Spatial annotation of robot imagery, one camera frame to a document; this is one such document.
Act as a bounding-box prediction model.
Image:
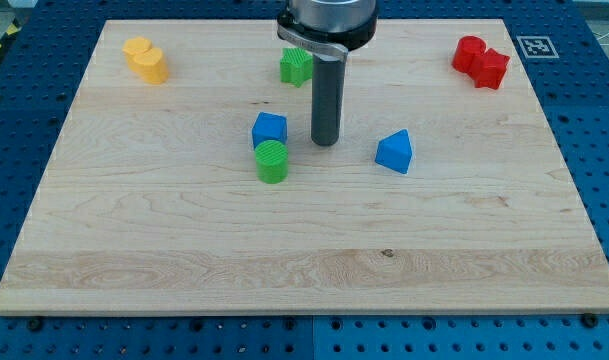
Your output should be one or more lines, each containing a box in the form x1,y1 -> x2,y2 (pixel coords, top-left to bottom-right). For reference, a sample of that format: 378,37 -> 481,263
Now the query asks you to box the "white fiducial marker tag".
517,35 -> 559,59

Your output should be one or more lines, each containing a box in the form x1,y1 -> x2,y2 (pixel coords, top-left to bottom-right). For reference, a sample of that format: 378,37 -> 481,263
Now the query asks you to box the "green star block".
280,48 -> 313,87

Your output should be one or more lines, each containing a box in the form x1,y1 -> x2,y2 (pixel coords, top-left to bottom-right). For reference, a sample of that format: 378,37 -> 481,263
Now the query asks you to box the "red cylinder block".
451,35 -> 486,73

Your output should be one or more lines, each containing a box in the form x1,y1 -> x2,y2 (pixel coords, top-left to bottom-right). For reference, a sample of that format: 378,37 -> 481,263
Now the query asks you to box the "yellow cylinder block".
122,36 -> 152,72

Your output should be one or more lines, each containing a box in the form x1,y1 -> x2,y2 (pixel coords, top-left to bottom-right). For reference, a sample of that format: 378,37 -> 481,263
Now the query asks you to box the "red star block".
469,48 -> 510,90

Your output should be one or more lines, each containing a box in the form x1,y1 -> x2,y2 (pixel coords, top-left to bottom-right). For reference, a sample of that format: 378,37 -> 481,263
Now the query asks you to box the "wooden board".
0,19 -> 609,316

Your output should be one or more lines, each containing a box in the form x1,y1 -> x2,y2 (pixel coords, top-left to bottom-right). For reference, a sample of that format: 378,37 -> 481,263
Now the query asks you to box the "green cylinder block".
255,140 -> 289,184

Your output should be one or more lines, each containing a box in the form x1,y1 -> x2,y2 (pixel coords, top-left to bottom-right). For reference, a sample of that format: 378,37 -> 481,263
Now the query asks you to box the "blue triangle block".
375,129 -> 413,174

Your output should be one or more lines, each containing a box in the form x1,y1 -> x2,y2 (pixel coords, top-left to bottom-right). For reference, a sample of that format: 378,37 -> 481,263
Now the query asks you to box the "yellow rounded block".
133,47 -> 169,85

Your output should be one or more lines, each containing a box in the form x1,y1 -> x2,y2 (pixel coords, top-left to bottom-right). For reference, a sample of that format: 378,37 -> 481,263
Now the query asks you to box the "blue cube block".
251,112 -> 288,148

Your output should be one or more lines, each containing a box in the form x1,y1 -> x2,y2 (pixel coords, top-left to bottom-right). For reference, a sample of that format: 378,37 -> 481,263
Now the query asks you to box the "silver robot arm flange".
277,0 -> 379,62

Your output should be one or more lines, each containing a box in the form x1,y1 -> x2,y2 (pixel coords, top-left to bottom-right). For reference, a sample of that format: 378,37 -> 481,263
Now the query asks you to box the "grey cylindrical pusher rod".
311,55 -> 345,146

